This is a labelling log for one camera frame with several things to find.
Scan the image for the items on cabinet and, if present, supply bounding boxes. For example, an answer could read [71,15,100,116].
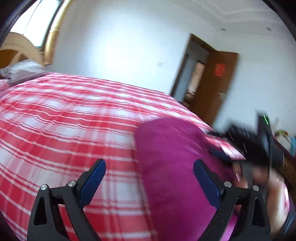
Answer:
[275,130,295,155]

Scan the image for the dark wooden door frame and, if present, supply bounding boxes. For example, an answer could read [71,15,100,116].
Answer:
[170,33,215,102]

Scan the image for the wooden arched headboard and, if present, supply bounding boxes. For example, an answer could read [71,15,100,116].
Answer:
[0,32,44,68]

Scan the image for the person's right hand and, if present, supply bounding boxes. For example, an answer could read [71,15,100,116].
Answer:
[232,162,290,237]

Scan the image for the silver door handle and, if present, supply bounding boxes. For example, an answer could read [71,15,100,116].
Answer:
[218,92,225,100]

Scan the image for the wooden side cabinet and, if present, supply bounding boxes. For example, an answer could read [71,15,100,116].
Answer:
[274,139,295,201]

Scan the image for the purple down jacket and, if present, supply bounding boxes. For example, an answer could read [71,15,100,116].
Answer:
[135,118,247,240]

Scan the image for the window with frame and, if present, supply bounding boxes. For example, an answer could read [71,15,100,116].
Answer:
[11,0,64,48]

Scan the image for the red white plaid bedspread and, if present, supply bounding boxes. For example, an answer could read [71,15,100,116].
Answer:
[0,72,246,241]

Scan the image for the pink quilted blanket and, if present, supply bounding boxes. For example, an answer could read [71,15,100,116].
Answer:
[0,79,10,98]

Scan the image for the brown wooden door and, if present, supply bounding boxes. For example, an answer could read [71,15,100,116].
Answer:
[189,51,239,125]

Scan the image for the red double happiness decoration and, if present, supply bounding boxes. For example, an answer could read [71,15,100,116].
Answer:
[214,63,226,78]

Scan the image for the yellow curtain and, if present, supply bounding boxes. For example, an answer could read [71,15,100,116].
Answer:
[43,0,75,65]

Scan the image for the striped pillow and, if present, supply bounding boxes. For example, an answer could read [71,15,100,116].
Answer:
[1,59,48,86]

